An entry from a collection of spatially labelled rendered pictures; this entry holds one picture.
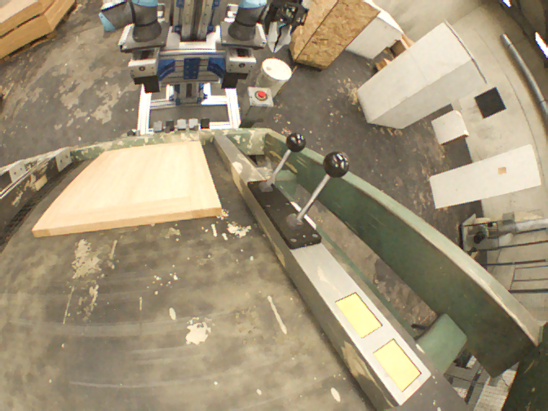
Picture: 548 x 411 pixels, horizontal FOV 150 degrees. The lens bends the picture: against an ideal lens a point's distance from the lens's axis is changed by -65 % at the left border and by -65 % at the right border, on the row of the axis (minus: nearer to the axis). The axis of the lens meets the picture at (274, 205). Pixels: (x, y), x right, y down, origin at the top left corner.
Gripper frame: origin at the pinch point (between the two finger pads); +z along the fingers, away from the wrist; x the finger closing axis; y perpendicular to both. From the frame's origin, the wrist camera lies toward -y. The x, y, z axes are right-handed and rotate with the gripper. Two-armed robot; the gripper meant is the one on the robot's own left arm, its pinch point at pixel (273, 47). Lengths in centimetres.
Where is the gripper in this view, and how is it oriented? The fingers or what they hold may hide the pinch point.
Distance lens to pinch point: 64.9
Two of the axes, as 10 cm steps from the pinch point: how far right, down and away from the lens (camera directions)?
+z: -2.3, 6.0, 7.6
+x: 9.2, -1.1, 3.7
